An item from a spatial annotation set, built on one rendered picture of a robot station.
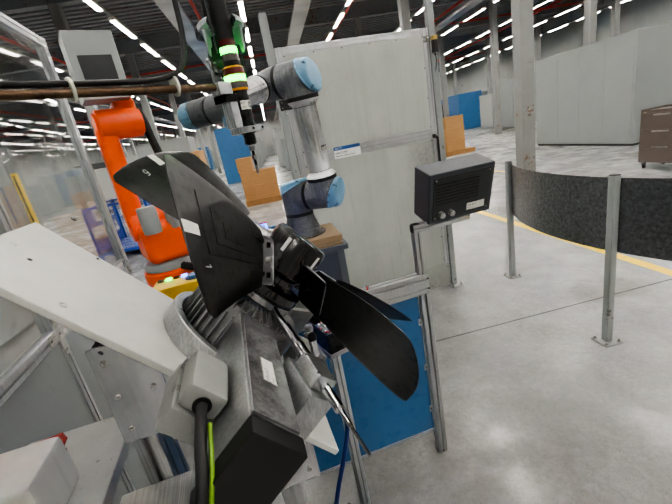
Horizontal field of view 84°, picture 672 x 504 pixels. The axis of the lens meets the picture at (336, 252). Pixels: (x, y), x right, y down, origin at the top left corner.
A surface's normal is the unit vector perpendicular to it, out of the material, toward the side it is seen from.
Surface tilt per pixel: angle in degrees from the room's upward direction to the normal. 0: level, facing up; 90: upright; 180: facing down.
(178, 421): 90
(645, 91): 90
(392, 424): 90
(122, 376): 90
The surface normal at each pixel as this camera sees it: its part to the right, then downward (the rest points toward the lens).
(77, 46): 0.60, 0.14
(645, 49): 0.17, 0.27
